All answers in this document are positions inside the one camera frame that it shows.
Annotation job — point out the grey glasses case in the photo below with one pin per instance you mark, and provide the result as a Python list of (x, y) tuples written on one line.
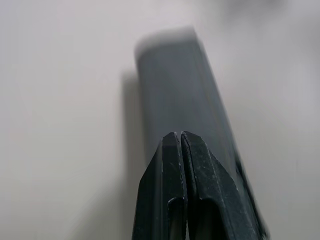
[(175, 87)]

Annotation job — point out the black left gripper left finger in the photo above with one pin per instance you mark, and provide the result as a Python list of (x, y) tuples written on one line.
[(160, 187)]

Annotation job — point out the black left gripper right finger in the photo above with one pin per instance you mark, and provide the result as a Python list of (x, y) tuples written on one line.
[(215, 200)]

